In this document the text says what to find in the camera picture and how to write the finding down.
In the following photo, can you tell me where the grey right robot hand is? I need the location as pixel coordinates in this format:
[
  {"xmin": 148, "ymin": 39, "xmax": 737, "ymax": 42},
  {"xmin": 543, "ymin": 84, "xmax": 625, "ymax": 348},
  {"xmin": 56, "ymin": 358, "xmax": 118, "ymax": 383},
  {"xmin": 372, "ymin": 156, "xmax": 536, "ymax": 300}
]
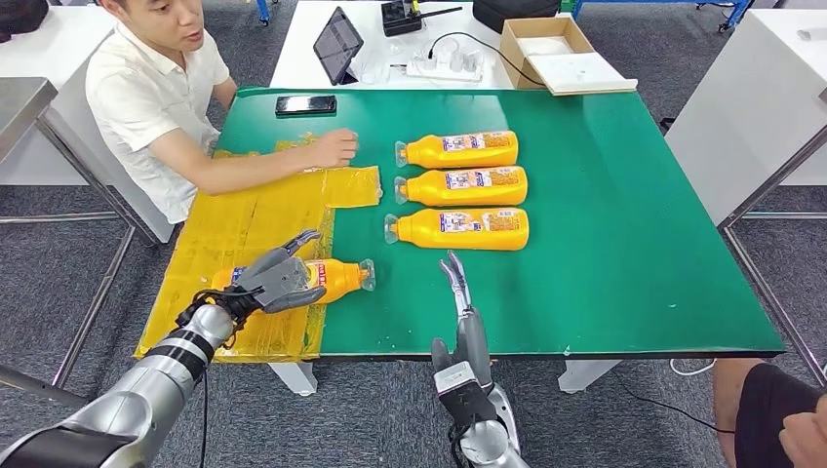
[{"xmin": 431, "ymin": 250, "xmax": 495, "ymax": 389}]

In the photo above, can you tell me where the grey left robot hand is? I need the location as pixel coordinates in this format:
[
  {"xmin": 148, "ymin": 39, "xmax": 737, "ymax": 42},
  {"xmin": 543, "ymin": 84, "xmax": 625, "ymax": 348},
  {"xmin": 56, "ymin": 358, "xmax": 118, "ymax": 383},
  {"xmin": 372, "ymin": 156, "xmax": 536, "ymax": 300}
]
[{"xmin": 229, "ymin": 229, "xmax": 328, "ymax": 318}]

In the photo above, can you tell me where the person's hand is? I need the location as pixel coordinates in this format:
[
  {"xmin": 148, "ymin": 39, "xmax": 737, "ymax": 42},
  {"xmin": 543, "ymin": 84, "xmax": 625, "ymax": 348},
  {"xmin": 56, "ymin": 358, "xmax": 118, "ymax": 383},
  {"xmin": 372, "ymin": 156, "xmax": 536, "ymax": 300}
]
[{"xmin": 309, "ymin": 128, "xmax": 361, "ymax": 171}]

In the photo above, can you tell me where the orange detergent bottle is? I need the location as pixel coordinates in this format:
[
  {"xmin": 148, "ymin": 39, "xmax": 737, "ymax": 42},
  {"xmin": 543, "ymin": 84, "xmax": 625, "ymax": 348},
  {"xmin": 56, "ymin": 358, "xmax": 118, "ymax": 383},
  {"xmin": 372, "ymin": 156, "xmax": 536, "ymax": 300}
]
[
  {"xmin": 384, "ymin": 208, "xmax": 531, "ymax": 252},
  {"xmin": 394, "ymin": 166, "xmax": 530, "ymax": 208},
  {"xmin": 394, "ymin": 131, "xmax": 520, "ymax": 171},
  {"xmin": 210, "ymin": 257, "xmax": 376, "ymax": 306}
]

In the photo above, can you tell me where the black smartphone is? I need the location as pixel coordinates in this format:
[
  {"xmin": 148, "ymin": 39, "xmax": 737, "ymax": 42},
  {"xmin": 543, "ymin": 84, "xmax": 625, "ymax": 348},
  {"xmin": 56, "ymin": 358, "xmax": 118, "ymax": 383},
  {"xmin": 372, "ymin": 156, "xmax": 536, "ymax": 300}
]
[{"xmin": 275, "ymin": 95, "xmax": 338, "ymax": 118}]

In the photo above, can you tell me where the yellow taped cardboard sheet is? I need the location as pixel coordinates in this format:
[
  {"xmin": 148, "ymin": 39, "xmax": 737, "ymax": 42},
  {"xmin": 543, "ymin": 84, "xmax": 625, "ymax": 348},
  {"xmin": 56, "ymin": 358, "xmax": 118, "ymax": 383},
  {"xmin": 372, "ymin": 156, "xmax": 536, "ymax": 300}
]
[{"xmin": 134, "ymin": 132, "xmax": 383, "ymax": 363}]

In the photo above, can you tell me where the white table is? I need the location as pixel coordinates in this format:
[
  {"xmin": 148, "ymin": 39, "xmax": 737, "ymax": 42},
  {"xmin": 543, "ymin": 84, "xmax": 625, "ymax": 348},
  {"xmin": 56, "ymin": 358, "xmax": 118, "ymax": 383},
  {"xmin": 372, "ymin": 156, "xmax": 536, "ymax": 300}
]
[{"xmin": 269, "ymin": 0, "xmax": 518, "ymax": 91}]

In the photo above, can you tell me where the white table leg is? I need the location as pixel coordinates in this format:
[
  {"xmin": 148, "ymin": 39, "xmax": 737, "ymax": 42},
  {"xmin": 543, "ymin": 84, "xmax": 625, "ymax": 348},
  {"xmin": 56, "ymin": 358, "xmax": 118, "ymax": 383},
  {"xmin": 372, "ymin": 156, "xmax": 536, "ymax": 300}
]
[
  {"xmin": 267, "ymin": 361, "xmax": 319, "ymax": 397},
  {"xmin": 557, "ymin": 358, "xmax": 618, "ymax": 395}
]

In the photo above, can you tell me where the black tablet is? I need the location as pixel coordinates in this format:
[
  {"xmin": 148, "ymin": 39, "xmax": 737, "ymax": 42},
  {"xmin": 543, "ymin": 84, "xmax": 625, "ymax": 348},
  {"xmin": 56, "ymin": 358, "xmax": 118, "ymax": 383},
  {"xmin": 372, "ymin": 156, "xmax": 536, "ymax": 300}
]
[{"xmin": 312, "ymin": 6, "xmax": 365, "ymax": 87}]

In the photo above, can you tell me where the white power strip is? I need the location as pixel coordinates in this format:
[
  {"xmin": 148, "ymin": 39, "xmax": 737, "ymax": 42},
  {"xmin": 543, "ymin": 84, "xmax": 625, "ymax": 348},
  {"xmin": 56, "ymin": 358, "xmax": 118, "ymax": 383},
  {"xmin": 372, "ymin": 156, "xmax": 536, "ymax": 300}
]
[{"xmin": 405, "ymin": 38, "xmax": 486, "ymax": 84}]

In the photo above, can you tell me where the black electronic device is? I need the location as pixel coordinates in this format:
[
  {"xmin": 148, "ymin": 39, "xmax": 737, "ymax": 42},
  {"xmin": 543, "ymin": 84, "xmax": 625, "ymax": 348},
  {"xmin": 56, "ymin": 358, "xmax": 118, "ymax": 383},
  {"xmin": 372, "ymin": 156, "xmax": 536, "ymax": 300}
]
[{"xmin": 380, "ymin": 0, "xmax": 464, "ymax": 38}]

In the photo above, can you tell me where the green table mat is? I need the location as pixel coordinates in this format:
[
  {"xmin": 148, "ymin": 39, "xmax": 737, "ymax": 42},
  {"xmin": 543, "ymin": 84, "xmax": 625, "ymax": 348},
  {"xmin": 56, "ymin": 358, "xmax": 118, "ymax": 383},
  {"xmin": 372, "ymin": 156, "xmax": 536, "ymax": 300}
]
[{"xmin": 216, "ymin": 87, "xmax": 786, "ymax": 360}]

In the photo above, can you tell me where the person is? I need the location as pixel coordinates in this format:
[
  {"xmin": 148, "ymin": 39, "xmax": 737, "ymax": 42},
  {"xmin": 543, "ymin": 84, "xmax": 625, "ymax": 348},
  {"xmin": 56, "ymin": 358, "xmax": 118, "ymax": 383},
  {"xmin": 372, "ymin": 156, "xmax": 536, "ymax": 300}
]
[
  {"xmin": 712, "ymin": 358, "xmax": 827, "ymax": 468},
  {"xmin": 85, "ymin": 0, "xmax": 360, "ymax": 225}
]

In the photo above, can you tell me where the brown cardboard box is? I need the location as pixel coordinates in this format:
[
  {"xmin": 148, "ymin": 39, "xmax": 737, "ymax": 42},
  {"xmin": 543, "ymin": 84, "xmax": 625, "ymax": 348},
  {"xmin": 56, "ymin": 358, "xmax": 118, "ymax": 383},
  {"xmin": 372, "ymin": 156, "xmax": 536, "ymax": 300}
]
[{"xmin": 498, "ymin": 17, "xmax": 596, "ymax": 91}]

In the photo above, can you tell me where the black bag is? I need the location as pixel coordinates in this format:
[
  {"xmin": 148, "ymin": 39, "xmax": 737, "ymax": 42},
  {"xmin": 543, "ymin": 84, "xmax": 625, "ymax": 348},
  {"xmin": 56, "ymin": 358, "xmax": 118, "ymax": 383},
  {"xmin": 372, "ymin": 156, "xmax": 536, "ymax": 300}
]
[
  {"xmin": 471, "ymin": 0, "xmax": 562, "ymax": 35},
  {"xmin": 0, "ymin": 0, "xmax": 51, "ymax": 40}
]

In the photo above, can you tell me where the white foam pad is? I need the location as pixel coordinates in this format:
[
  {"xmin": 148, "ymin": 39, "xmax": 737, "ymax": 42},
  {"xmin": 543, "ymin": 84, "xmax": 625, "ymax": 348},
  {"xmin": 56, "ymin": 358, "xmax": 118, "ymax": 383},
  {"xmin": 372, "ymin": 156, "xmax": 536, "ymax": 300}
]
[{"xmin": 516, "ymin": 35, "xmax": 573, "ymax": 59}]

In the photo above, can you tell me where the white foam board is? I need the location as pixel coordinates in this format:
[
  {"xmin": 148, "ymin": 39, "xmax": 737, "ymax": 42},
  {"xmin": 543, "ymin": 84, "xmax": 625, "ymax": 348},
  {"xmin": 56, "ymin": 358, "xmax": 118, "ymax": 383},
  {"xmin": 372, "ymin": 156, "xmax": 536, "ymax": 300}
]
[{"xmin": 528, "ymin": 51, "xmax": 640, "ymax": 97}]

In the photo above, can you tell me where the white desk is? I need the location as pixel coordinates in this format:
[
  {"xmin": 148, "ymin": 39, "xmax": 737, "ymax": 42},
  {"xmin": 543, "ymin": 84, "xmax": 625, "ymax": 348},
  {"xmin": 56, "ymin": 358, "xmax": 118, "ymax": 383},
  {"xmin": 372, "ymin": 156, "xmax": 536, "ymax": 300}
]
[
  {"xmin": 0, "ymin": 5, "xmax": 176, "ymax": 246},
  {"xmin": 663, "ymin": 7, "xmax": 827, "ymax": 227}
]

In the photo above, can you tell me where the steel table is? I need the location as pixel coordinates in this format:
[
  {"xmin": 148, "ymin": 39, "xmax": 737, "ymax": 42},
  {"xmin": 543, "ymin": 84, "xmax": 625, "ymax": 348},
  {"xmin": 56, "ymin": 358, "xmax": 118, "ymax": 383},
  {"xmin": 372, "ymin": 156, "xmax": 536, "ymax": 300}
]
[{"xmin": 0, "ymin": 77, "xmax": 163, "ymax": 409}]

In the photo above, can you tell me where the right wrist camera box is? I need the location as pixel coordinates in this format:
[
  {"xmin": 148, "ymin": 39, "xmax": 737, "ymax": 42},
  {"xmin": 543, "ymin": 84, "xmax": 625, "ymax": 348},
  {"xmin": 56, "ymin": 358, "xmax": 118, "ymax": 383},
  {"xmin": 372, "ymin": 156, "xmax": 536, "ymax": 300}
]
[{"xmin": 434, "ymin": 361, "xmax": 498, "ymax": 431}]

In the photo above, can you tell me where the black power cable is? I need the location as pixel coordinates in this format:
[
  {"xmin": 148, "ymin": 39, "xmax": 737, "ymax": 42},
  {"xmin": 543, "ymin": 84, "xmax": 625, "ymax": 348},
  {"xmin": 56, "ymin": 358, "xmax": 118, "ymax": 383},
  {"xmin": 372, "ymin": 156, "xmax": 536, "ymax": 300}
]
[{"xmin": 427, "ymin": 30, "xmax": 549, "ymax": 89}]

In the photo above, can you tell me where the black floor cable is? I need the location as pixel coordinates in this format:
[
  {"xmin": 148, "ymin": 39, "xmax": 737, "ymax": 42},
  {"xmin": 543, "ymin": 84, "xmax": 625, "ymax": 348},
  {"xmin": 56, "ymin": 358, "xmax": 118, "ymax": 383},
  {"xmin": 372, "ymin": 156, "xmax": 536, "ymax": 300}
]
[{"xmin": 610, "ymin": 369, "xmax": 738, "ymax": 435}]

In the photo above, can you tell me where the white floor cable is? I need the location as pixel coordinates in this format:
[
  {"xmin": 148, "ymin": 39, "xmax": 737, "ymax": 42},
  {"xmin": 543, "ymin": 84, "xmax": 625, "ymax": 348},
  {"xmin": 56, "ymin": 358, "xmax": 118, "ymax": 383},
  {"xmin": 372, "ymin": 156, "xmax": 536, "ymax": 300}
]
[{"xmin": 668, "ymin": 358, "xmax": 717, "ymax": 378}]

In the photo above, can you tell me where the steel table frame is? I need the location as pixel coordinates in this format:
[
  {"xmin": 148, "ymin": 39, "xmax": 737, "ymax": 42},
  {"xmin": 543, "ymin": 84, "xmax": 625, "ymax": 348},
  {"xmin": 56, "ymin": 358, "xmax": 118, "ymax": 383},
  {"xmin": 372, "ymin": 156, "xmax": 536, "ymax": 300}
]
[{"xmin": 717, "ymin": 126, "xmax": 827, "ymax": 389}]

